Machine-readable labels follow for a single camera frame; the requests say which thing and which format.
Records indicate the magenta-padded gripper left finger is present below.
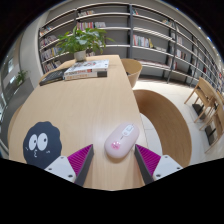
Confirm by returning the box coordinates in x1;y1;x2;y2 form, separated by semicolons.
44;143;95;187

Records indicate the pink computer mouse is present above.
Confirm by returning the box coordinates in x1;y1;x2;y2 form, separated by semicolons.
104;121;140;159

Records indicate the white printed-cover book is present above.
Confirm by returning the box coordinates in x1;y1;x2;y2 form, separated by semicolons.
63;59;110;76

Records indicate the white book with red lettering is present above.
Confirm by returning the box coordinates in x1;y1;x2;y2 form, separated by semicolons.
63;69;108;82

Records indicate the black book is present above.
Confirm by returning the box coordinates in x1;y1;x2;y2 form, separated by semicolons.
38;68;68;87

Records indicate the grey bookshelf unit with books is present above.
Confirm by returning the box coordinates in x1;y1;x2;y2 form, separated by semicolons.
37;2;224;94

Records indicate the green potted plant, white pot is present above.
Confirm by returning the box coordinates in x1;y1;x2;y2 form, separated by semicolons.
54;25;108;62

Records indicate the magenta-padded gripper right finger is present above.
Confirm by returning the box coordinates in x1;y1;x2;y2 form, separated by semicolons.
134;143;183;185

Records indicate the small green potted plant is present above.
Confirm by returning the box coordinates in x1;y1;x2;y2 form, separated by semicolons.
14;69;29;86

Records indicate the dark cartoon-face mouse pad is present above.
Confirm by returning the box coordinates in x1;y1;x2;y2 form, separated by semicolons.
22;121;63;170

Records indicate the group of wooden slatted chairs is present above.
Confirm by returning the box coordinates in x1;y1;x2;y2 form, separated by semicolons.
183;77;224;154

